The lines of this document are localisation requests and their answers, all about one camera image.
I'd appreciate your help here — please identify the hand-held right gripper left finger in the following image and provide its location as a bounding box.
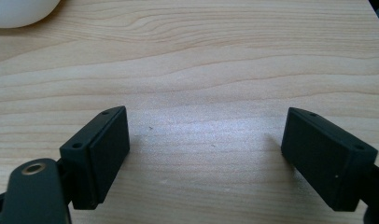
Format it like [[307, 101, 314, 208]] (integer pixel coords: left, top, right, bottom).
[[59, 105, 131, 211]]

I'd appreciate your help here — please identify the white round bowl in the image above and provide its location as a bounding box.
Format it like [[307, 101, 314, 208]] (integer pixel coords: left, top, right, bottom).
[[0, 0, 62, 30]]

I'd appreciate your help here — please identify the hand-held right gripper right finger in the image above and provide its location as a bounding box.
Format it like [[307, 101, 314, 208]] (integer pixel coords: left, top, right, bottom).
[[280, 106, 379, 213]]

